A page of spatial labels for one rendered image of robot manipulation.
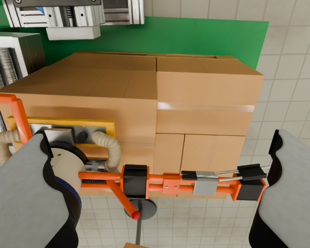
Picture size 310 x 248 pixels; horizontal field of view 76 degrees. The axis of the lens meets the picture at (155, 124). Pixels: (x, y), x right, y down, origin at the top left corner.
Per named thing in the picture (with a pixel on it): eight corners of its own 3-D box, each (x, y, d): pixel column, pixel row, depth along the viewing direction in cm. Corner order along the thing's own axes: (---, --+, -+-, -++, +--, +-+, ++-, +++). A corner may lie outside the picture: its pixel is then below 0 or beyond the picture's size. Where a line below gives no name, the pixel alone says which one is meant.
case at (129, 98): (59, 129, 127) (23, 174, 92) (45, 66, 107) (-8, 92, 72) (153, 133, 128) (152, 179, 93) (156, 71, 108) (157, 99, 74)
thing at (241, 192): (228, 189, 67) (232, 201, 62) (233, 172, 63) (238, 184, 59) (252, 190, 67) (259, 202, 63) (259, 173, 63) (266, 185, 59)
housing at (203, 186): (190, 185, 66) (192, 196, 62) (193, 169, 63) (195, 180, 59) (210, 185, 66) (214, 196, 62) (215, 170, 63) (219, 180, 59)
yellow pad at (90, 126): (18, 140, 70) (9, 149, 65) (10, 114, 65) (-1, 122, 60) (115, 144, 71) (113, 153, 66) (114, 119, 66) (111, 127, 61)
